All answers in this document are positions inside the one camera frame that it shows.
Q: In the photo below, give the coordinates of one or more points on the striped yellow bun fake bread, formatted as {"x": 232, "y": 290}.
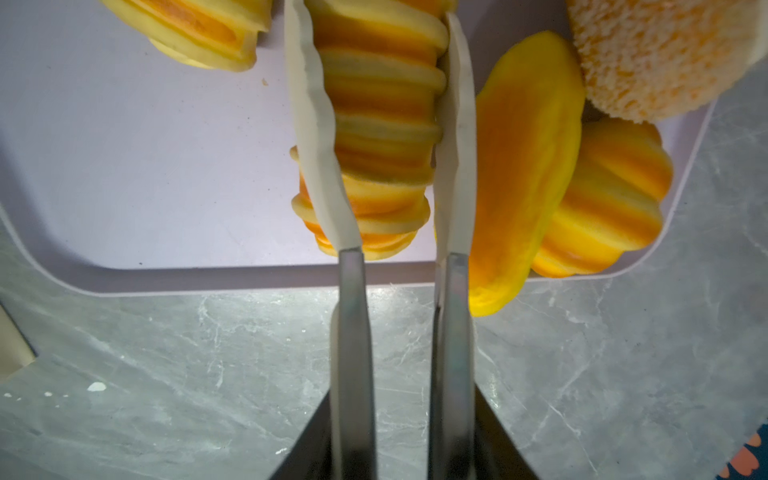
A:
{"x": 613, "y": 202}

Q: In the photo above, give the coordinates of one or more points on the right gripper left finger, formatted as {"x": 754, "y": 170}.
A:
{"x": 339, "y": 442}

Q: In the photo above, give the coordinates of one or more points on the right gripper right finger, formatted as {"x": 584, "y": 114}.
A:
{"x": 466, "y": 439}

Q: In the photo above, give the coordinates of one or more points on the lilac plastic tray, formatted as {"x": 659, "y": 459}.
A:
{"x": 124, "y": 172}

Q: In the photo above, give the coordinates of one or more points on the ridged roll fake bread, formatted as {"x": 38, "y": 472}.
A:
{"x": 381, "y": 74}

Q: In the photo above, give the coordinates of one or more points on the brown sandwich fake bread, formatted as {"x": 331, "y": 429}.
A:
{"x": 647, "y": 61}

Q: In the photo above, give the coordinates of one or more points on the blue checkered paper bag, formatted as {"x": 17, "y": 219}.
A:
{"x": 16, "y": 352}

